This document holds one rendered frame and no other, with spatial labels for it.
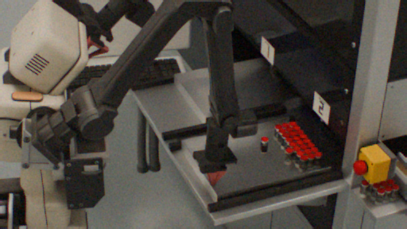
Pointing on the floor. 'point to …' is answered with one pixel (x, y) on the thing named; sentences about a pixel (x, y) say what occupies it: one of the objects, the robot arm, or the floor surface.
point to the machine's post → (366, 102)
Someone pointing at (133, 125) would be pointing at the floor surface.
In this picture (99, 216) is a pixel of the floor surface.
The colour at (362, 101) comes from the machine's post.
